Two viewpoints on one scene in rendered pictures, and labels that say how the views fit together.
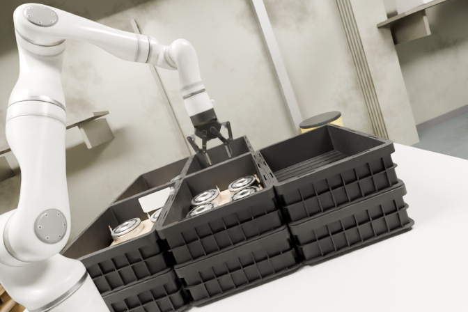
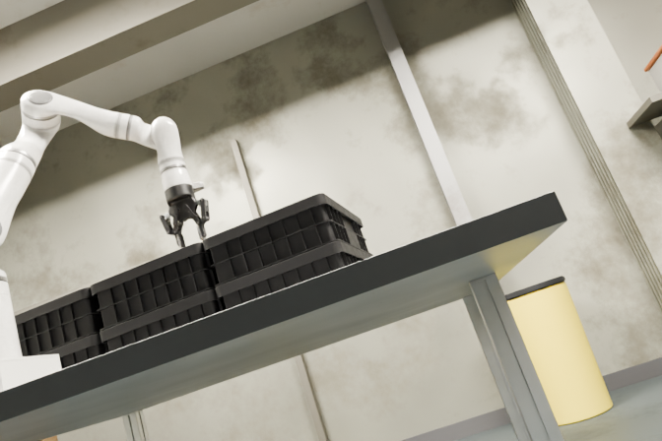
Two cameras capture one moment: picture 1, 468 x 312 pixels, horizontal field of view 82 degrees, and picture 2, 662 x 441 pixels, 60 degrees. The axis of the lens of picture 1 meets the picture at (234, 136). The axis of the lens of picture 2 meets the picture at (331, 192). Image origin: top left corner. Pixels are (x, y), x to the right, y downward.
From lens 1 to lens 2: 98 cm
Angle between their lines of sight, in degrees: 27
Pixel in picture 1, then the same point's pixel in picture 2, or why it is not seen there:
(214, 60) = (349, 194)
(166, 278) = (90, 341)
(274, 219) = (200, 280)
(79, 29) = (66, 106)
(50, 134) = (13, 173)
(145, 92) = not seen: hidden behind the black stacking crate
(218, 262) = (139, 325)
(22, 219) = not seen: outside the picture
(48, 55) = (40, 128)
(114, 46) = (95, 121)
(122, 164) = not seen: hidden behind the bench
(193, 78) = (168, 153)
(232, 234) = (159, 295)
